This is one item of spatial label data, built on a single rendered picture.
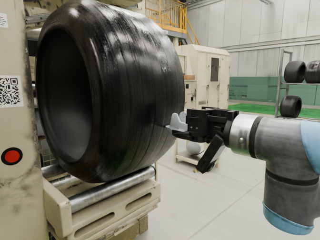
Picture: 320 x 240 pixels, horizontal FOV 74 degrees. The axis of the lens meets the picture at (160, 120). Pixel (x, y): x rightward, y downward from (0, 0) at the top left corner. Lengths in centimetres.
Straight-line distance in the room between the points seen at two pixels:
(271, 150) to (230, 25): 1283
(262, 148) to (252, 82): 1174
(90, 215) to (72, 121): 49
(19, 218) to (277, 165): 63
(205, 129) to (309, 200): 24
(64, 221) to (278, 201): 49
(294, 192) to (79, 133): 84
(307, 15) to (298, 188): 1151
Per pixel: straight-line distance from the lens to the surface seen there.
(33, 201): 71
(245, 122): 47
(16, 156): 65
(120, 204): 74
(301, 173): 46
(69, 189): 99
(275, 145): 44
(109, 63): 54
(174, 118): 58
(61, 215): 63
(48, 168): 93
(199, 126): 52
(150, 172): 82
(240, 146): 47
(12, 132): 64
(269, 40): 1214
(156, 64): 60
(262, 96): 1199
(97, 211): 71
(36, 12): 110
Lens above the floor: 125
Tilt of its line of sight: 11 degrees down
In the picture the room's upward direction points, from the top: straight up
